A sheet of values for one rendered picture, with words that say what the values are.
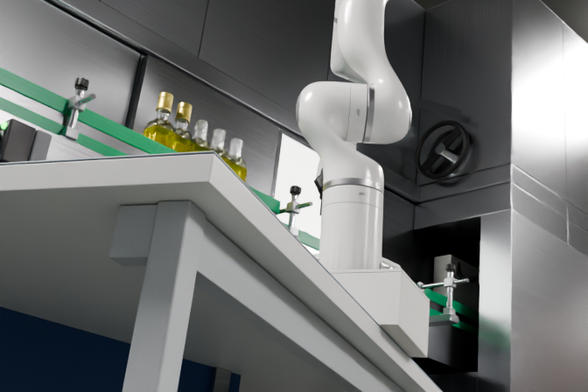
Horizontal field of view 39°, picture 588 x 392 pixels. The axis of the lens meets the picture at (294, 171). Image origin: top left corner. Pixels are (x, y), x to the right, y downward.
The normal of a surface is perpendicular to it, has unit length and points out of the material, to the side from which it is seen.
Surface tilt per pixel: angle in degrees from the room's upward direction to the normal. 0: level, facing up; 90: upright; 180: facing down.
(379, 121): 130
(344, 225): 93
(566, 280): 90
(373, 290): 90
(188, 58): 90
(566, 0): 180
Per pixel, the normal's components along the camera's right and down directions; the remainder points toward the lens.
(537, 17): 0.71, -0.22
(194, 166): -0.33, -0.42
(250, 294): 0.94, -0.04
